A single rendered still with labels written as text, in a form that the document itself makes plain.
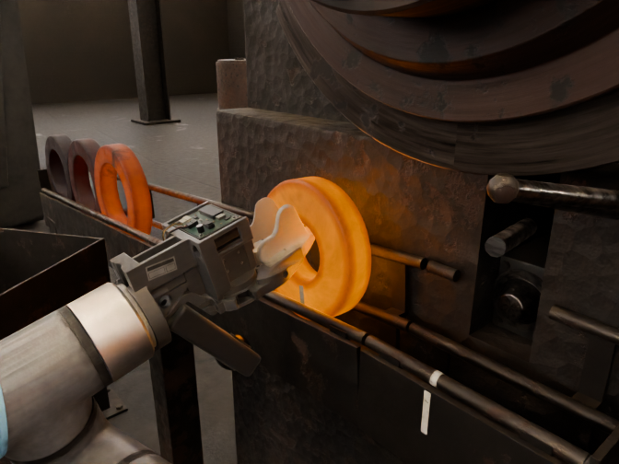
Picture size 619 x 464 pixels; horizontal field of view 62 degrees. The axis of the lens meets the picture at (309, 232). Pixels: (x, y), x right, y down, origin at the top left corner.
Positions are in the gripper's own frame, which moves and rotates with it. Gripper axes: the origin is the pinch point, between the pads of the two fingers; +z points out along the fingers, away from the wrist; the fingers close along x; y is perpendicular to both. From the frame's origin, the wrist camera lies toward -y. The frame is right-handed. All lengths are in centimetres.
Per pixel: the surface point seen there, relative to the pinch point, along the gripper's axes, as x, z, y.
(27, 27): 979, 219, 8
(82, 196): 75, -4, -10
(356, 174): -1.7, 6.6, 4.3
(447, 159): -19.9, -1.4, 12.2
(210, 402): 72, 3, -79
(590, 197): -31.2, -5.8, 13.9
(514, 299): -20.5, 5.6, -4.2
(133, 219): 43.0, -5.0, -7.1
